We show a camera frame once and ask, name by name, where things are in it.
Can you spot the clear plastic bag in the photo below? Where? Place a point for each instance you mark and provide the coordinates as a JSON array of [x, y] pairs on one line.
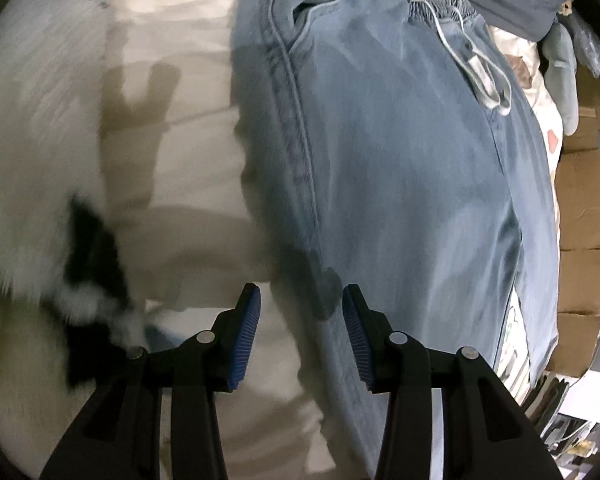
[[592, 45]]

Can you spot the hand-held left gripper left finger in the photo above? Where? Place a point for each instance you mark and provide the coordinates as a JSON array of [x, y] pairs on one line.
[[246, 332]]

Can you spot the cream bear print blanket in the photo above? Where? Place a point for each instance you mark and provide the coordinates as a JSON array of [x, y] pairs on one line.
[[180, 135]]

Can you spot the grey folded jeans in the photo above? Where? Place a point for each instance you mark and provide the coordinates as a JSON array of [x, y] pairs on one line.
[[550, 400]]

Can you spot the light blue denim pants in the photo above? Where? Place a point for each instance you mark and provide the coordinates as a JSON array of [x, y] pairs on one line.
[[405, 185]]

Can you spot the black white fluffy blanket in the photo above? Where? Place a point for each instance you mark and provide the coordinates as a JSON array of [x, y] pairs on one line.
[[30, 160]]

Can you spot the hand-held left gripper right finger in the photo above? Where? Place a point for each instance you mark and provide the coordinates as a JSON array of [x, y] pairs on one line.
[[356, 335]]

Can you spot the grey neck pillow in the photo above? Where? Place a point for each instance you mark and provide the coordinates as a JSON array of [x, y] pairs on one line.
[[562, 70]]

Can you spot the brown flattened cardboard sheet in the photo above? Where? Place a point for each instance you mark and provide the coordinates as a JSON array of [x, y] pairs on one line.
[[580, 200]]

